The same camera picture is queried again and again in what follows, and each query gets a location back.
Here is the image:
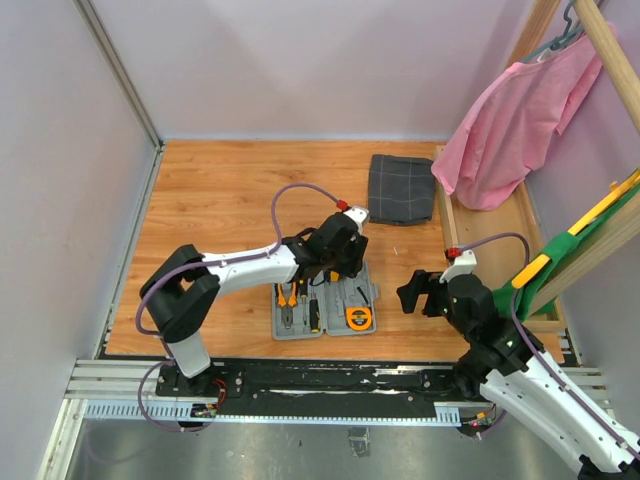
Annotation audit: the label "grey plastic tool case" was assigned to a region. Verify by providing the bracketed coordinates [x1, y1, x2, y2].
[271, 263, 379, 341]

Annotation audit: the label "yellow tape measure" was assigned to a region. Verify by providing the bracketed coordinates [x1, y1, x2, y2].
[345, 287, 373, 332]

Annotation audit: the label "orange black pliers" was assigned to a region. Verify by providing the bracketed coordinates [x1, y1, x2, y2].
[276, 283, 298, 329]

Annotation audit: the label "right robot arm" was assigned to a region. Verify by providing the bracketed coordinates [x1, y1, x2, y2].
[397, 270, 639, 479]

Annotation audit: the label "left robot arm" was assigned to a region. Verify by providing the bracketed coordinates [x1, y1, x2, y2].
[136, 206, 369, 396]

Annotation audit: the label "wooden clothes rack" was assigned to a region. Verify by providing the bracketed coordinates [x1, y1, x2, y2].
[433, 0, 640, 334]

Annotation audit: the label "dark grey checked cloth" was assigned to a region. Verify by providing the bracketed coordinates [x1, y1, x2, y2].
[367, 154, 436, 227]

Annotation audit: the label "green shirt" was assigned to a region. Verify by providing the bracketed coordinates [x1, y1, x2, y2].
[493, 188, 639, 321]

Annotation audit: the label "pink shirt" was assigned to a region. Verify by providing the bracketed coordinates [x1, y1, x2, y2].
[432, 35, 603, 211]

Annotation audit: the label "teal clothes hanger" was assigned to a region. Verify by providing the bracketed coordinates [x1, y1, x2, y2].
[519, 0, 586, 64]

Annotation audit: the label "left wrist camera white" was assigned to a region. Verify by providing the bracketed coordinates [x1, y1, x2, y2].
[343, 206, 370, 234]

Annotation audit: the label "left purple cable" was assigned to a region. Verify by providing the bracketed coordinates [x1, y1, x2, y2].
[135, 182, 349, 435]

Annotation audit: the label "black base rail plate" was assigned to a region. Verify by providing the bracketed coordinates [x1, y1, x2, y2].
[154, 358, 492, 418]

